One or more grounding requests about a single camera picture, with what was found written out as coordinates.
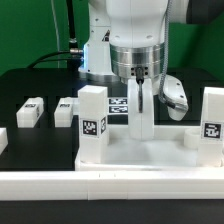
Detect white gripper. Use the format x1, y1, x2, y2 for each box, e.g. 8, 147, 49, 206
127, 79, 154, 141

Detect white desk top tray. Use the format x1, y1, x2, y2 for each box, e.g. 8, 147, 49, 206
74, 124, 224, 172

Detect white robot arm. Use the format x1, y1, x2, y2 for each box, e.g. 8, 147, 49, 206
79, 0, 224, 140

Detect white front fence bar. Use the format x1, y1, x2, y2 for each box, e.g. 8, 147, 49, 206
0, 169, 224, 201

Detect white left side block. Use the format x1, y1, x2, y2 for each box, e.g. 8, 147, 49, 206
0, 128, 8, 155

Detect marker tag base plate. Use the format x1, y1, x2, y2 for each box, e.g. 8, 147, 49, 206
71, 96, 129, 116

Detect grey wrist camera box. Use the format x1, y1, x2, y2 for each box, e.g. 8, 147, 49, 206
163, 75, 188, 121

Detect black thick cable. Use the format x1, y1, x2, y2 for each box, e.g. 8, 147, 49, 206
27, 0, 85, 70

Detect thin grey cable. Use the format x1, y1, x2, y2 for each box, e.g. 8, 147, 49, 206
50, 0, 62, 69

